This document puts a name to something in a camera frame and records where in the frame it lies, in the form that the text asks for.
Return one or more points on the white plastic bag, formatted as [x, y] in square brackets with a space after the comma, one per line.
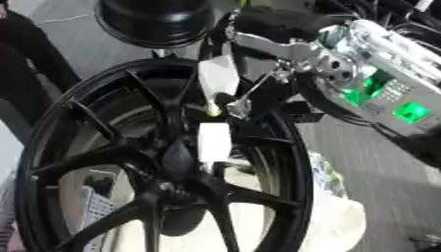
[339, 213]

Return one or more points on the black spoked wheel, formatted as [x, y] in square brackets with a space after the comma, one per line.
[172, 183]

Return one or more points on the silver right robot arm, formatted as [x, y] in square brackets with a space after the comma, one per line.
[382, 55]

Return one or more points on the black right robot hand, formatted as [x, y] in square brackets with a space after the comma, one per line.
[278, 23]

